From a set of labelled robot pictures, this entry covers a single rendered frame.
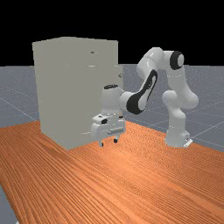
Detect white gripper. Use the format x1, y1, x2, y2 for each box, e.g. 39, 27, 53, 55
90, 113, 127, 148

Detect pale cabinet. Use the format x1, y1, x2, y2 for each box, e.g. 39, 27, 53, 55
31, 36, 124, 151

